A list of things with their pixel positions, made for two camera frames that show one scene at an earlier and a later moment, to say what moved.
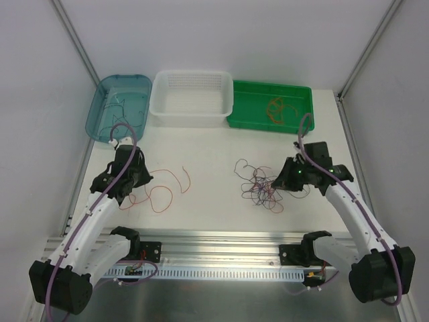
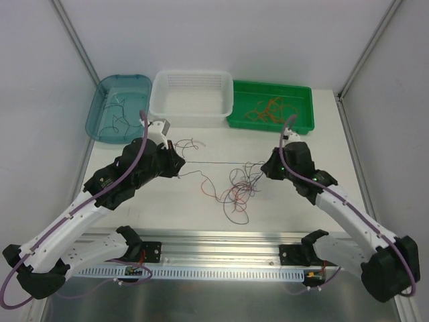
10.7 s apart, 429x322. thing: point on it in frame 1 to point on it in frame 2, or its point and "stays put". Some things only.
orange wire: (176, 177) to (252, 114)
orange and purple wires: (259, 190) to (241, 188)
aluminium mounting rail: (230, 249) stays put
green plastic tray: (271, 106) stays put
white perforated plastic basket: (192, 98) stays put
